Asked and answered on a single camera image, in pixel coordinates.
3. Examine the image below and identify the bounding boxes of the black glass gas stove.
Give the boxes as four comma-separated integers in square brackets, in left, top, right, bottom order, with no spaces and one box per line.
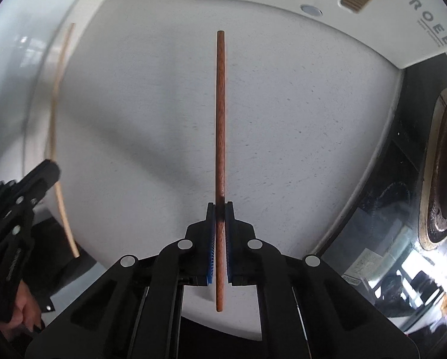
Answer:
[309,50,447,341]

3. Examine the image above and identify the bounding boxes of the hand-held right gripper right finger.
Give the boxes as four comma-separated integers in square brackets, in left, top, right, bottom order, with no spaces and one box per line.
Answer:
[225,201,420,359]

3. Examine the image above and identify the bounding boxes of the cream plastic utensil holder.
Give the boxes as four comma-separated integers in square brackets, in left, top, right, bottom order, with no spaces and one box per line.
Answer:
[186,0,447,70]

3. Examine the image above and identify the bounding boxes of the dark brown wooden chopstick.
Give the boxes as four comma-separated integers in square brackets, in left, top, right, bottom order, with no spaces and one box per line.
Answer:
[213,31,227,313]

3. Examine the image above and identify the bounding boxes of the stove glass sticker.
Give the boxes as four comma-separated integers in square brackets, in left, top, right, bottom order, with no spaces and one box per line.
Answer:
[342,251,382,288]

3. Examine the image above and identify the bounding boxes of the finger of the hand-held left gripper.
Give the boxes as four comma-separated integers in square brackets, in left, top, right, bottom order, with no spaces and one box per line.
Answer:
[0,182,34,255]
[5,159,62,211]

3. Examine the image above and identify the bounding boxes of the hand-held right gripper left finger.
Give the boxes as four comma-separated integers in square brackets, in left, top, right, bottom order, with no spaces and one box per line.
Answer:
[25,202,218,359]

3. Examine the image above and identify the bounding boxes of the light wooden chopstick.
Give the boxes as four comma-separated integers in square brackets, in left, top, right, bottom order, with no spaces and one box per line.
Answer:
[49,22,81,258]

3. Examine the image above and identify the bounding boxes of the person's left hand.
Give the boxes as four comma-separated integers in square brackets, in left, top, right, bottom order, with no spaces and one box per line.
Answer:
[0,282,47,345]

